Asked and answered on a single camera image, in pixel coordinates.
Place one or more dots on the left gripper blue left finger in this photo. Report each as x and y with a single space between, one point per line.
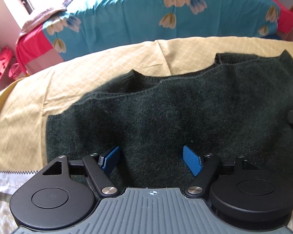
109 160

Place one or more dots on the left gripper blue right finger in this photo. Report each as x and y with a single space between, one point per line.
192 160

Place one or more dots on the dark green knit sweater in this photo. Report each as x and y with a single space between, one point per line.
236 106

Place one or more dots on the red clothes pile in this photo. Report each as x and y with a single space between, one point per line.
5 57

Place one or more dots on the pink cloth on bed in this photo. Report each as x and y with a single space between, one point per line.
41 14

